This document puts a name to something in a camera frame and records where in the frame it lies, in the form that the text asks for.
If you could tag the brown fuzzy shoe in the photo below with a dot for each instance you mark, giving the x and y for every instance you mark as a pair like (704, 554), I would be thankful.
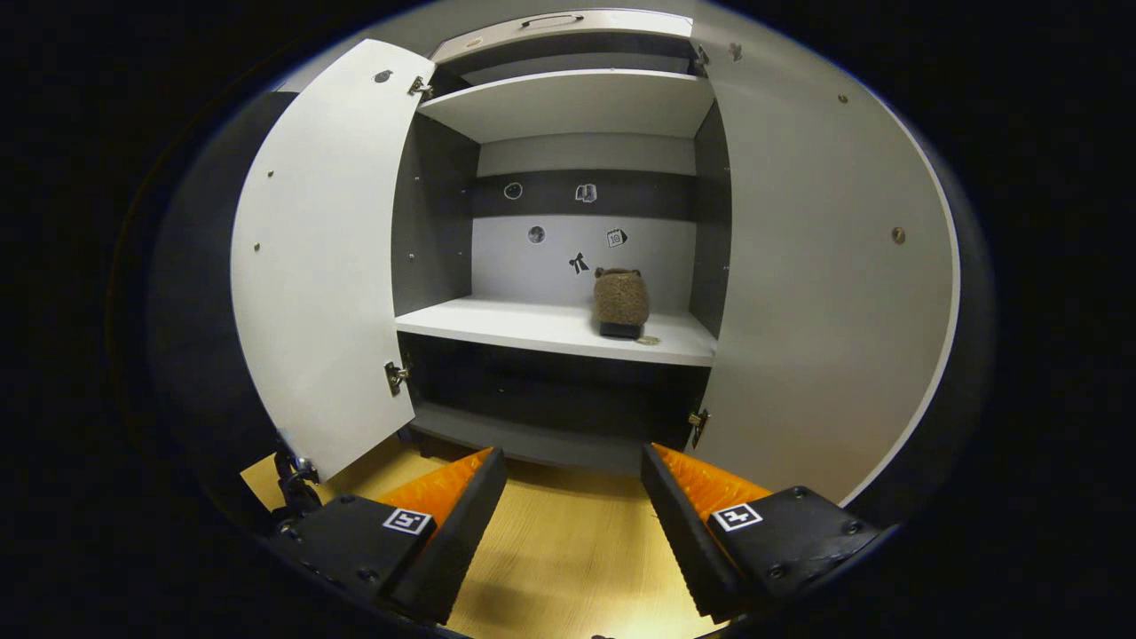
(621, 302)

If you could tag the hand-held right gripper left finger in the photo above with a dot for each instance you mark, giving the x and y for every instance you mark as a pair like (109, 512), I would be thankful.
(461, 537)

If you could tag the white cabinet door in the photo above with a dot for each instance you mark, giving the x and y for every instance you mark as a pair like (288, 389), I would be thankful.
(328, 266)
(825, 266)

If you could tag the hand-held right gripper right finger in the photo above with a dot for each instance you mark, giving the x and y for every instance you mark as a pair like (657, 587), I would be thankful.
(688, 532)

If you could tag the white shoe cabinet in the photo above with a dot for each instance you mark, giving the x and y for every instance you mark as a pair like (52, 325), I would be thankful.
(577, 266)

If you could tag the white cabinet drawer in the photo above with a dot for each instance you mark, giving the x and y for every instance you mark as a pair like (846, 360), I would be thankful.
(621, 27)

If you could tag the white cabinet shelf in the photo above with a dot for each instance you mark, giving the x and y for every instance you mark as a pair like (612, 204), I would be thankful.
(515, 324)
(568, 106)

